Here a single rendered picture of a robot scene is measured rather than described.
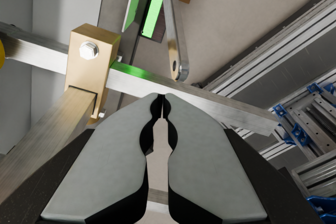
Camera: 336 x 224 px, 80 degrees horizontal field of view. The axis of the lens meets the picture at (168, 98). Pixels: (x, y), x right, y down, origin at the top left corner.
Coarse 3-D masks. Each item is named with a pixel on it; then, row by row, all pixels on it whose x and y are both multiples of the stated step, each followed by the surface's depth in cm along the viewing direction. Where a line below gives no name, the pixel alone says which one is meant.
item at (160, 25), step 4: (160, 12) 37; (160, 16) 37; (164, 16) 37; (160, 20) 38; (164, 20) 38; (156, 24) 38; (160, 24) 38; (164, 24) 38; (156, 28) 38; (160, 28) 38; (164, 28) 38; (156, 32) 39; (160, 32) 39; (152, 36) 39; (156, 36) 39; (160, 36) 39
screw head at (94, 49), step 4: (84, 44) 24; (88, 44) 23; (92, 44) 24; (80, 48) 23; (84, 48) 23; (88, 48) 23; (92, 48) 23; (96, 48) 24; (80, 52) 23; (84, 52) 23; (88, 52) 23; (92, 52) 23; (96, 52) 24; (84, 56) 23; (88, 56) 23; (92, 56) 23
